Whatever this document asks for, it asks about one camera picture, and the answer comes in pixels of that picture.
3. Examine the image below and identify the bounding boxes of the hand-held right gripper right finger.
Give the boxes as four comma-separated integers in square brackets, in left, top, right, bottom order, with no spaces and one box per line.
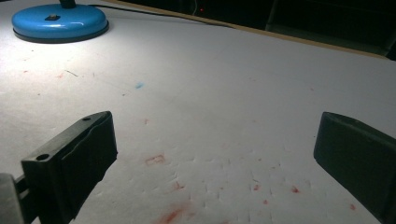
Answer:
[313,111,396,224]

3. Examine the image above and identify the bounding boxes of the black lamp cable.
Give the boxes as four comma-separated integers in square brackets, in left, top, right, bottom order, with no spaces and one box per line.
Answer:
[88,4,236,29]

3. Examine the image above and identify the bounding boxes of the blue round lamp base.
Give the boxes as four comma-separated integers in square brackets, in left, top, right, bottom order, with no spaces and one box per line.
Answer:
[11,0,110,45]

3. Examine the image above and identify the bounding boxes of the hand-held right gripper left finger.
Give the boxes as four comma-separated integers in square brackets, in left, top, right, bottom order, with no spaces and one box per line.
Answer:
[21,110,119,224]

